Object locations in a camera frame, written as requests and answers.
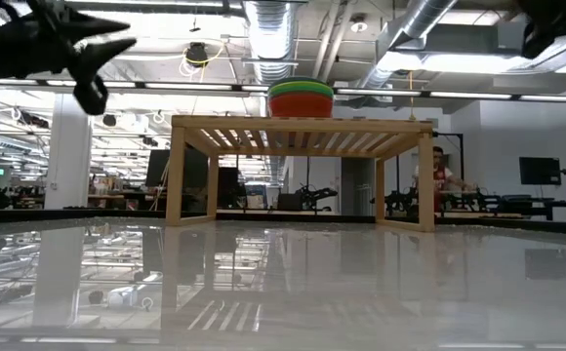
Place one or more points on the black monitor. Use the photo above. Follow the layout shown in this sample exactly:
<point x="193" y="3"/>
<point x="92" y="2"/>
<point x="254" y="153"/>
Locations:
<point x="539" y="170"/>
<point x="166" y="168"/>

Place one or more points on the person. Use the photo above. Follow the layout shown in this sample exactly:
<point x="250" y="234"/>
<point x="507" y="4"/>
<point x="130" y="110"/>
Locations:
<point x="441" y="178"/>

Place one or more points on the black background robot arm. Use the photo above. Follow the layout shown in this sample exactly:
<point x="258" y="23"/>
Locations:
<point x="312" y="197"/>
<point x="507" y="202"/>

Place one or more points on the small orange bowl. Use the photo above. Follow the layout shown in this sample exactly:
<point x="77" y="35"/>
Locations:
<point x="300" y="107"/>

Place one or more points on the long ceiling light bar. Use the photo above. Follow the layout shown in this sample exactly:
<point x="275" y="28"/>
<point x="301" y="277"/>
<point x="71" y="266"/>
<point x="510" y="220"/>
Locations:
<point x="166" y="87"/>
<point x="458" y="94"/>

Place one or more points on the small green bowl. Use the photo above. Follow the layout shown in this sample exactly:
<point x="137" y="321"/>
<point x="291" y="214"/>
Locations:
<point x="300" y="88"/>

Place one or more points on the silver ventilation duct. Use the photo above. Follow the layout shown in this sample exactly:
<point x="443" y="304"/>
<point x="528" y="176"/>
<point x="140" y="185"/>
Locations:
<point x="270" y="39"/>
<point x="419" y="19"/>

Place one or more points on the black aluminium table frame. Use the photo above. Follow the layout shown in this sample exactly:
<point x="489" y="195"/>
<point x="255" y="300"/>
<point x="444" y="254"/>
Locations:
<point x="68" y="215"/>

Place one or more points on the white column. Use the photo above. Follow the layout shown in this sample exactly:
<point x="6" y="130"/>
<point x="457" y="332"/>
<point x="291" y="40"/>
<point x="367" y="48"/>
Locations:
<point x="68" y="156"/>

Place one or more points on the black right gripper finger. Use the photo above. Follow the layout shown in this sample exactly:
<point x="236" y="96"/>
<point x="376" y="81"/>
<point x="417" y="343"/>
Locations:
<point x="539" y="41"/>

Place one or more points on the wooden slatted shelf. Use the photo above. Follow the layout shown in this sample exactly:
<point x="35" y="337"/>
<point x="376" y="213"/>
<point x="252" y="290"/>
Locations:
<point x="302" y="124"/>

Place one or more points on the round ceiling sensor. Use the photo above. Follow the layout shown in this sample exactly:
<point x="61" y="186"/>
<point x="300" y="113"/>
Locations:
<point x="359" y="26"/>

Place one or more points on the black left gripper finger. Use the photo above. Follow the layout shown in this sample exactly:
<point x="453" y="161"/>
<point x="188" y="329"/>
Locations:
<point x="92" y="24"/>
<point x="97" y="56"/>

